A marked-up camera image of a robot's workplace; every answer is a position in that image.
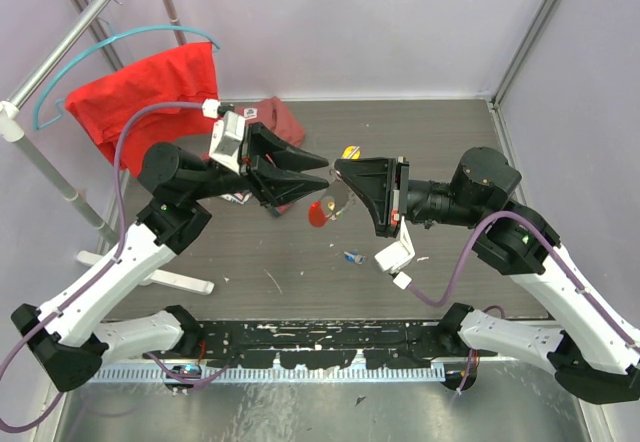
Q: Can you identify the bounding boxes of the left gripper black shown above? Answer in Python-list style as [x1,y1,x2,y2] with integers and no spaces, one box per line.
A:
[188,121,332,209]

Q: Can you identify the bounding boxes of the bright red cloth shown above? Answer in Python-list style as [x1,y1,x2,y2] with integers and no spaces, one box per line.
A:
[65,42,218,176]

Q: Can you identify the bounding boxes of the metal clothes rack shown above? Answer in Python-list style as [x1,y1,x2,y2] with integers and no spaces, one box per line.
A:
[0,0,216,296]

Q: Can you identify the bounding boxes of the grey slotted cable duct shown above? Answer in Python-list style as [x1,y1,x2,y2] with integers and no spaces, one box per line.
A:
[90,363,446,384]

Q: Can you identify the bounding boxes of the aluminium frame post right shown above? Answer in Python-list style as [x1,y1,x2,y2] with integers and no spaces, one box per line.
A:
[490,0,561,108]

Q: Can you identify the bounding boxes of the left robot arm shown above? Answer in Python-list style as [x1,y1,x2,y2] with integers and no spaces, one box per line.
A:
[11,123,329,392]

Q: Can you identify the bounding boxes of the blue tag key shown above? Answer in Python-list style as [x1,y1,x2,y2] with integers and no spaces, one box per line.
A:
[344,251,366,265]

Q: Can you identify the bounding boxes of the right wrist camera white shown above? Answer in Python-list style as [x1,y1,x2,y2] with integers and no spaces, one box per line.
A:
[374,219,415,290]

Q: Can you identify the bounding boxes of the metal key organizer red handle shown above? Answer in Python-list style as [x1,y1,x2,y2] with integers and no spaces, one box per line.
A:
[308,171,356,228]

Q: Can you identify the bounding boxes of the teal clothes hanger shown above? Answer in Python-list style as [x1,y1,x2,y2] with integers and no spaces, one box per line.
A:
[32,25,222,131]

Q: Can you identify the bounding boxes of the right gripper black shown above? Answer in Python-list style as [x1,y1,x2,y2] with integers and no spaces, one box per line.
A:
[334,155,487,237]

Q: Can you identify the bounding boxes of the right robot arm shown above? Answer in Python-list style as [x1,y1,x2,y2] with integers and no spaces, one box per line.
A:
[334,147,639,405]

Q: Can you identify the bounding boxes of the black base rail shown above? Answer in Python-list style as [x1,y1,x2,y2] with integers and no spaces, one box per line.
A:
[156,319,479,370]

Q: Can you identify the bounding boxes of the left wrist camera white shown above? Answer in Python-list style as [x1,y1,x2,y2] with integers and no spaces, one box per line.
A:
[202,99,245,174]

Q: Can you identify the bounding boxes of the dusty red shirt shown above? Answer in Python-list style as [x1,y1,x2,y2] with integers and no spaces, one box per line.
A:
[219,96,306,216]

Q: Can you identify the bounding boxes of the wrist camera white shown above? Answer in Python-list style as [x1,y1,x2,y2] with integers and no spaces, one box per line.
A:
[202,99,245,174]
[374,219,415,290]

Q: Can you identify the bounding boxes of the yellow tag key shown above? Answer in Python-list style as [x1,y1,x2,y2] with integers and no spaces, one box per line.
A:
[341,145,361,160]

